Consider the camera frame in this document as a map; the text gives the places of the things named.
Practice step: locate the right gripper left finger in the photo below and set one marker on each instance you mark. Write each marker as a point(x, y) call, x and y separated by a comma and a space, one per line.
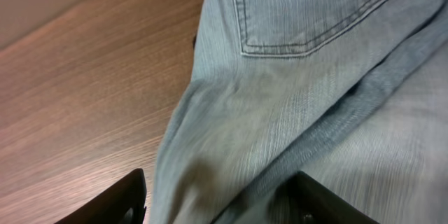
point(121, 203)

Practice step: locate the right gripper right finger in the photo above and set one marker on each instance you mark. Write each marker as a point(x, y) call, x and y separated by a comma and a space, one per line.
point(315, 203)

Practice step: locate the light blue denim shorts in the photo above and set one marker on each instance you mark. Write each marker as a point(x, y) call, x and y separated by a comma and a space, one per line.
point(351, 92)

